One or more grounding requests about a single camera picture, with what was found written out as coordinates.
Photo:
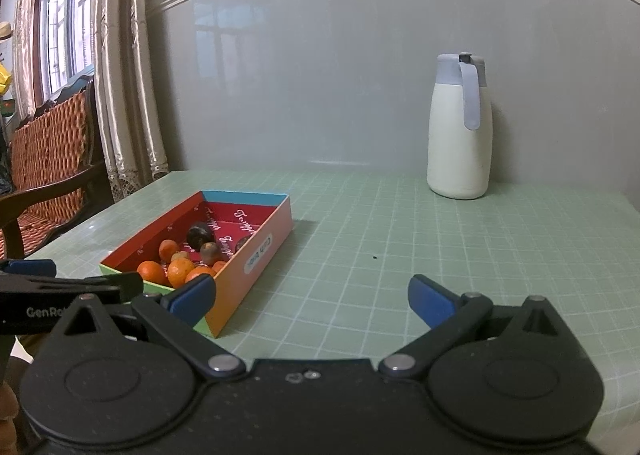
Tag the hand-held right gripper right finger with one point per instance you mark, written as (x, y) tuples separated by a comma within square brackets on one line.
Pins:
[(430, 301)]

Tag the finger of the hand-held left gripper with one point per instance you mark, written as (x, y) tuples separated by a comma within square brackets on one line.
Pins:
[(30, 266), (75, 286)]

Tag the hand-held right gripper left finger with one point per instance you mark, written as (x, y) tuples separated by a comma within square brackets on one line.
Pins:
[(192, 299)]

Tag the orange carrot piece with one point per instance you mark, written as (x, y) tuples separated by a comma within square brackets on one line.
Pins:
[(197, 277), (182, 255)]

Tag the large orange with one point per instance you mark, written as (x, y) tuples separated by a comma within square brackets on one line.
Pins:
[(180, 272)]

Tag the small kumquat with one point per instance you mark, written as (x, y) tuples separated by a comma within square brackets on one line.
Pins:
[(219, 266)]

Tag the brown longan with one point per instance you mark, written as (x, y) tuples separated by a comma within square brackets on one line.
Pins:
[(209, 252)]

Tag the medium orange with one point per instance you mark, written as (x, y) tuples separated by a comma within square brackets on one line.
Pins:
[(150, 272), (167, 248)]

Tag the colourful cardboard box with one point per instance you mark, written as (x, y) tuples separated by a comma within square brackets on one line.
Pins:
[(260, 245)]

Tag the person's left hand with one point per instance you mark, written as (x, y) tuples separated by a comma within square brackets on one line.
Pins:
[(6, 410)]

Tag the wooden upholstered chair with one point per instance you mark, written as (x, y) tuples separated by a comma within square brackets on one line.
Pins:
[(50, 160)]

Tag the white thermos jug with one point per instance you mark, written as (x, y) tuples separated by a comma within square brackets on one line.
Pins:
[(457, 150)]

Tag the yellow object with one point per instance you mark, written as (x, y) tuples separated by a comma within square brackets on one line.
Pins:
[(4, 79)]

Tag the beige satin curtain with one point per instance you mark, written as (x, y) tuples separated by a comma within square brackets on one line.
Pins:
[(130, 85)]

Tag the sheer pink curtain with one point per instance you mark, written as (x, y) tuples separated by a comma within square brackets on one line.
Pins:
[(27, 35)]

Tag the straw hat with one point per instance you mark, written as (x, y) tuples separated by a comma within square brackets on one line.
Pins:
[(4, 30)]

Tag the wooden framed window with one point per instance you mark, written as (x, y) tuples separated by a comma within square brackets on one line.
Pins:
[(70, 20)]

